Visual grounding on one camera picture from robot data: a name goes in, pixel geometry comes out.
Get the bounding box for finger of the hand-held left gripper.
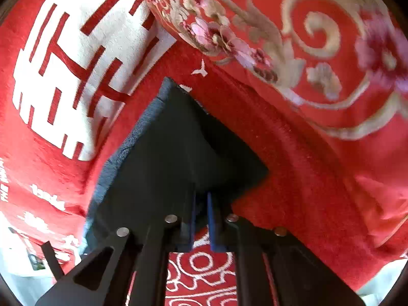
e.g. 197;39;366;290
41;240;66;283

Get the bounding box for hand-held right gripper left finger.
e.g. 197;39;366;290
34;192;197;306

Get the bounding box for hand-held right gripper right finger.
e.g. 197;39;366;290
207;192;366;306

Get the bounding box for black pants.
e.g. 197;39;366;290
83;76;269;252

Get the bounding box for red floral embroidered pillow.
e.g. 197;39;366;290
137;0;408;256

